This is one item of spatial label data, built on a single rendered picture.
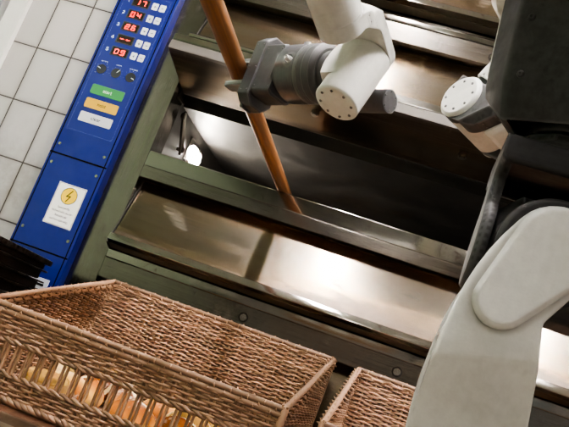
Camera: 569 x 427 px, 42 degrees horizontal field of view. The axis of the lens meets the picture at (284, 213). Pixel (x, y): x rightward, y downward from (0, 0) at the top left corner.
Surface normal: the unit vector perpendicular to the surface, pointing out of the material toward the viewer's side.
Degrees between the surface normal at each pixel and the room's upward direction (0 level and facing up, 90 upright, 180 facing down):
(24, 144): 90
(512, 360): 114
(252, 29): 70
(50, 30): 90
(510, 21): 98
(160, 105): 90
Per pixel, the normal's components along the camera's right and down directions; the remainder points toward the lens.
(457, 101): -0.69, -0.52
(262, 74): -0.61, -0.38
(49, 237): -0.12, -0.26
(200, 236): 0.00, -0.56
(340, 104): -0.52, 0.75
